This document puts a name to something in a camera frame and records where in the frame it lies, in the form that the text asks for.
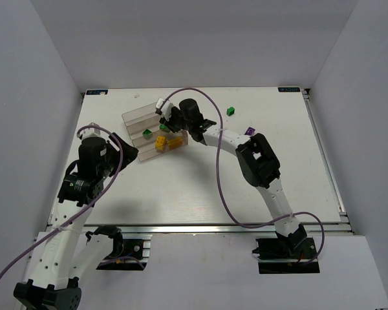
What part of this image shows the yellow long lego brick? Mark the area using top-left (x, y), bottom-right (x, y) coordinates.
top-left (166, 137), bottom-right (184, 150)

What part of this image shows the green small lego brick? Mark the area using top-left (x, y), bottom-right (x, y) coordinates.
top-left (142, 129), bottom-right (153, 140)

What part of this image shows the yellow patterned lego brick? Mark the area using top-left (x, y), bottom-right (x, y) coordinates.
top-left (155, 136), bottom-right (167, 152)

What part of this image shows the purple lego brick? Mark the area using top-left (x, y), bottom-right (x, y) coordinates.
top-left (244, 127), bottom-right (255, 136)

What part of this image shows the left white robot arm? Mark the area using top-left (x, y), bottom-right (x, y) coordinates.
top-left (14, 133), bottom-right (138, 309)

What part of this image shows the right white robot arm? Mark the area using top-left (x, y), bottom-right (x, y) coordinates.
top-left (155, 98), bottom-right (307, 252)

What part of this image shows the clear tiered plastic organizer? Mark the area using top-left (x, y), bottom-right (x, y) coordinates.
top-left (122, 103), bottom-right (188, 161)

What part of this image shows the small green lego cube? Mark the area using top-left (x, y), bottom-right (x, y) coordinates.
top-left (226, 107), bottom-right (235, 116)

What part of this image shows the blue label sticker left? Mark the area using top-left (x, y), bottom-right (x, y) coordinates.
top-left (85, 89), bottom-right (108, 96)

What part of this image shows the blue label sticker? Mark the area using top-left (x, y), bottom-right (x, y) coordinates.
top-left (277, 87), bottom-right (301, 93)
top-left (85, 89), bottom-right (108, 96)

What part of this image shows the blue label sticker right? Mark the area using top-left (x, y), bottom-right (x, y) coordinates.
top-left (277, 87), bottom-right (301, 93)

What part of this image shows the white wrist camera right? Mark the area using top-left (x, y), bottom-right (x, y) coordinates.
top-left (155, 98), bottom-right (174, 119)

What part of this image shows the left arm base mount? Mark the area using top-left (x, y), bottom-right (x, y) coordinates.
top-left (92, 225), bottom-right (151, 271)

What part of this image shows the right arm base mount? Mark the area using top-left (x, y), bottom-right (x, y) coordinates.
top-left (252, 238), bottom-right (320, 274)

